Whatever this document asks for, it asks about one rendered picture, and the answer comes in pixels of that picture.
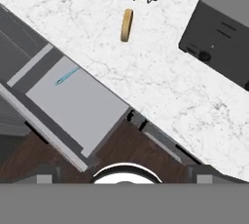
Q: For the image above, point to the grey toaster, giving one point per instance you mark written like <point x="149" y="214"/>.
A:
<point x="220" y="39"/>

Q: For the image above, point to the teal ladle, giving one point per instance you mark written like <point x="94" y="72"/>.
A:
<point x="66" y="76"/>

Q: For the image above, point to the open grey drawer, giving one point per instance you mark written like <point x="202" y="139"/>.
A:
<point x="81" y="111"/>

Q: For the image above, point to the grey drawer front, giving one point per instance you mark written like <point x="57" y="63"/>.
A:
<point x="162" y="141"/>

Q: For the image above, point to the grey cupboard front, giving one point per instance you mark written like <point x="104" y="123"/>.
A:
<point x="11" y="117"/>

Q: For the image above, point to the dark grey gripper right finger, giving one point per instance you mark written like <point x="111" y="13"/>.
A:
<point x="201" y="172"/>

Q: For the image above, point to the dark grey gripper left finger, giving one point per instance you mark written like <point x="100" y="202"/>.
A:
<point x="48" y="172"/>

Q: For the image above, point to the round white and black thing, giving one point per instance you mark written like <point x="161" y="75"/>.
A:
<point x="105" y="176"/>

